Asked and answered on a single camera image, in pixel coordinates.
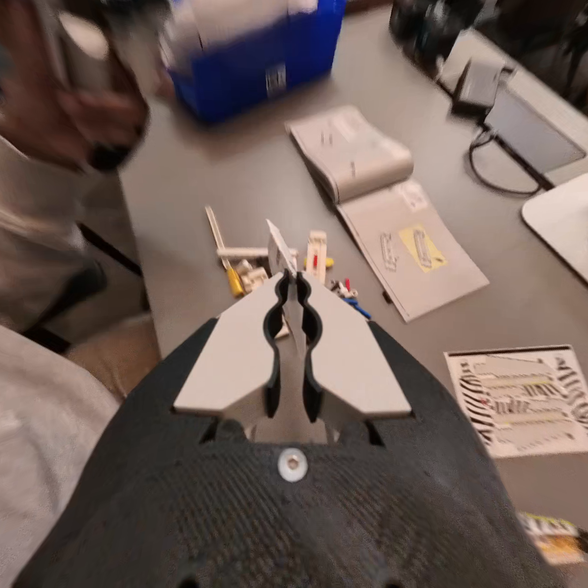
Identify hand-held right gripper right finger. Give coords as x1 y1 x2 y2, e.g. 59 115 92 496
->
296 271 412 444

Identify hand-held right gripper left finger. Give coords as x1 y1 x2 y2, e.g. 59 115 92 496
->
174 271 290 438

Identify pile of lego pieces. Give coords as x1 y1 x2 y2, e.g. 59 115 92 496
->
204 205 372 339

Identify white paper bag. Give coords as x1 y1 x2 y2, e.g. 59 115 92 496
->
266 220 308 364

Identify person's left forearm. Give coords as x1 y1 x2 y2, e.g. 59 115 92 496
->
0 135 134 331

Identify person's left hand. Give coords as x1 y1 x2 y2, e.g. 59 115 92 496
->
0 5 149 172

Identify open instruction booklet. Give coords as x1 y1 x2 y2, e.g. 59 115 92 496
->
285 106 490 323

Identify white printed paper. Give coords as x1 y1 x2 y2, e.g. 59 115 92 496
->
162 0 319 65

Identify blue plastic box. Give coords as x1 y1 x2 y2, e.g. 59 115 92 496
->
166 0 347 124

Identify zebra striped sticker sheet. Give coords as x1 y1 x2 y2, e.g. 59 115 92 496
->
443 345 588 458

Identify person's torso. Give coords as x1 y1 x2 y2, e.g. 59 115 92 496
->
0 322 122 588

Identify white lamp base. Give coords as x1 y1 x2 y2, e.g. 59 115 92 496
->
521 174 588 282

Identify white lego frame red pin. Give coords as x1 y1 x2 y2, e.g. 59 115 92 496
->
303 230 335 278

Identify black cable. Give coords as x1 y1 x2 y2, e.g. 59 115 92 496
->
468 124 545 197

